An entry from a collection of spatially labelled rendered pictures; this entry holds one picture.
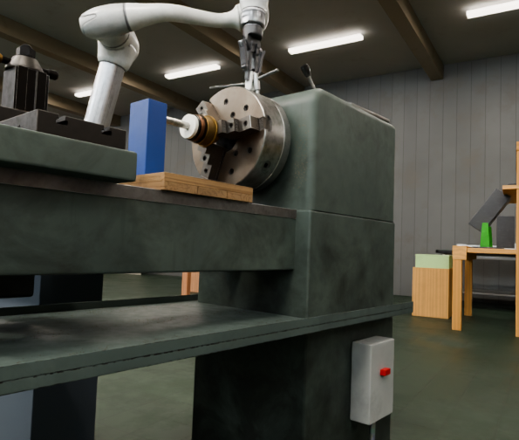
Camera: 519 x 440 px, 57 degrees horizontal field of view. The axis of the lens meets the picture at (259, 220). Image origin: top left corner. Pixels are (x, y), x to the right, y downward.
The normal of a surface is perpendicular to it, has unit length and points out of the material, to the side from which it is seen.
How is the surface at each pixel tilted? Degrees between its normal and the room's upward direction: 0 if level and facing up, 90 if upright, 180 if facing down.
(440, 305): 90
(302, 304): 90
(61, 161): 90
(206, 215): 90
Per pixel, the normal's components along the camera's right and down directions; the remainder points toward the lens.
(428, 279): -0.48, -0.07
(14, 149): 0.76, 0.00
